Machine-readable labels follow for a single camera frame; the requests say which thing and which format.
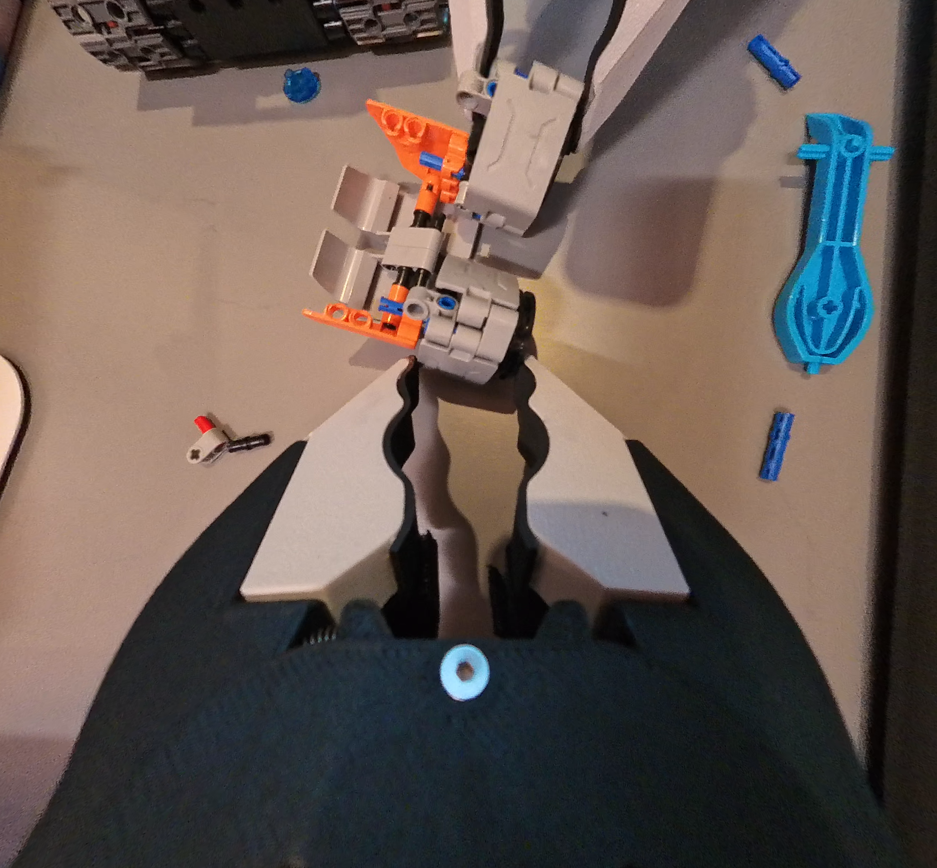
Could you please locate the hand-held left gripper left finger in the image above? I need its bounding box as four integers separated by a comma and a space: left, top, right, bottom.
240, 359, 420, 614

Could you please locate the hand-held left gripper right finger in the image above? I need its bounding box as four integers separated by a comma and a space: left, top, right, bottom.
511, 357, 693, 607

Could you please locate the small grey red-pinned brick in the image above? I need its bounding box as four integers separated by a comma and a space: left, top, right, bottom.
184, 414, 273, 467

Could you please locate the grey orange brick assembly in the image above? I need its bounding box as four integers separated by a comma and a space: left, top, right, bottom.
311, 61, 584, 312

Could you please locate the orange panel brick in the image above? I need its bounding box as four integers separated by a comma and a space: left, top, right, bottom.
302, 302, 427, 351

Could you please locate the grey hinged brick piece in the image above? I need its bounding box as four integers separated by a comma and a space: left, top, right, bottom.
406, 256, 539, 386

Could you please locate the blue brick pin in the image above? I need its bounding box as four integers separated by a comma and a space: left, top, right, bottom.
747, 35, 801, 90
757, 412, 796, 481

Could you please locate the tracked toy brick robot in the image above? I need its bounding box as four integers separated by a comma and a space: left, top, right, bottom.
29, 0, 452, 74

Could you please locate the light blue brick separator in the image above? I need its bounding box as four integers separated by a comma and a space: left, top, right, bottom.
772, 114, 896, 375

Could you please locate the white tablet stand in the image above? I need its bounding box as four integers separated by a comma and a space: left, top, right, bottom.
0, 354, 32, 499

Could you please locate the black perforated foam pad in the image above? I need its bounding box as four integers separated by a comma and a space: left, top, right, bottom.
867, 0, 937, 868

